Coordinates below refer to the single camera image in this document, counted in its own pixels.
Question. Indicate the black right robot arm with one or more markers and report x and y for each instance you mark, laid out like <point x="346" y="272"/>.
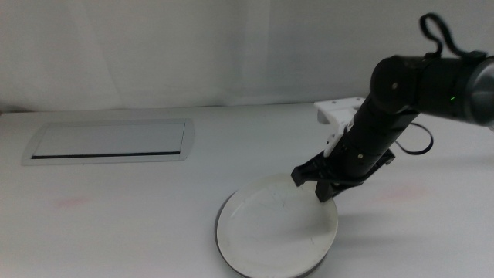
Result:
<point x="432" y="89"/>

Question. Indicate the white shallow bowl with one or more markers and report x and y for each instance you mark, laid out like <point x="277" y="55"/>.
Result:
<point x="270" y="231"/>

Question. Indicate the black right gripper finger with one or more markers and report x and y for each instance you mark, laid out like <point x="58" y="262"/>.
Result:
<point x="326" y="192"/>
<point x="308" y="170"/>

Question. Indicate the white backdrop curtain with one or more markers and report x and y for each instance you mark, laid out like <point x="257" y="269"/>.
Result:
<point x="193" y="46"/>

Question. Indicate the grey shallow bowl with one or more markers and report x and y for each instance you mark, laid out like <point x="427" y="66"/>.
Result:
<point x="314" y="271"/>

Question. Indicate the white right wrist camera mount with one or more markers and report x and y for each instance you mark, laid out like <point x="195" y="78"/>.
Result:
<point x="339" y="112"/>

